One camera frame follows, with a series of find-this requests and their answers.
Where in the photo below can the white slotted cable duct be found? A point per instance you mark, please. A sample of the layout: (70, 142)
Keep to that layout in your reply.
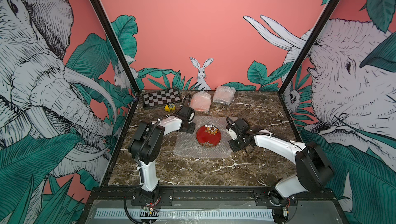
(222, 214)

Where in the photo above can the small yellow toy block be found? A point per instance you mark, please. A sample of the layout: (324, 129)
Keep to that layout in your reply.
(170, 107)

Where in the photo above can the clear bubble wrap sheet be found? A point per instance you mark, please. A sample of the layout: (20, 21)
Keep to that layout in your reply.
(187, 145)

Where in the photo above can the black left frame post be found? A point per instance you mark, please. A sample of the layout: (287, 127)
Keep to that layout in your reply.
(106, 24)

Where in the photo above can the red floral dinner plate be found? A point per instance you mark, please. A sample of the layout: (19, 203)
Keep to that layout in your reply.
(208, 136)

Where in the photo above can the black frame post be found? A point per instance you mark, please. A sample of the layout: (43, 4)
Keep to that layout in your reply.
(316, 31)
(106, 24)

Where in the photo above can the black right frame post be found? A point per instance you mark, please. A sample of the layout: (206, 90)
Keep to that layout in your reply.
(316, 31)

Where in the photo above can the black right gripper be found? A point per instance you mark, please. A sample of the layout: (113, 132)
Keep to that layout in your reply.
(231, 143)

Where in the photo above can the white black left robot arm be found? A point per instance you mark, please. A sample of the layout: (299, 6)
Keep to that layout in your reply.
(147, 141)

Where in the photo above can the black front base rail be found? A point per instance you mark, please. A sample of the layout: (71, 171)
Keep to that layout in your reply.
(170, 195)

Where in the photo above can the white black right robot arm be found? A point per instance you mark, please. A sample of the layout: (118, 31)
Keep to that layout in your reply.
(313, 169)

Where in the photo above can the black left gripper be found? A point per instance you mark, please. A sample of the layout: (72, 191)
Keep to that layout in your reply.
(191, 130)

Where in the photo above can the black white chessboard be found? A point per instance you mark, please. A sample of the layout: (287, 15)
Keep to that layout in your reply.
(161, 98)

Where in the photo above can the right bubble wrapped plate bundle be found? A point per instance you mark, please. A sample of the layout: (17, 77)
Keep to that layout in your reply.
(224, 95)

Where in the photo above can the left pink bubble wrapped bundle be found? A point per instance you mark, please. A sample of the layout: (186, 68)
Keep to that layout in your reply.
(201, 101)

